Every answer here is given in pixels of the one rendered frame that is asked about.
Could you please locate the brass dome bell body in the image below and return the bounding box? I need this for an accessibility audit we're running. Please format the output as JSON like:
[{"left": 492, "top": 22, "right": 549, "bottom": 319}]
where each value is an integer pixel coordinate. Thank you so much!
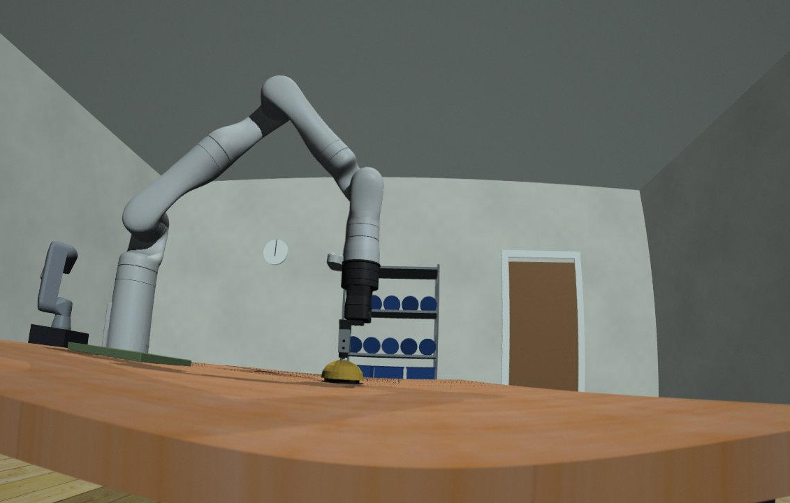
[{"left": 321, "top": 352, "right": 364, "bottom": 384}]

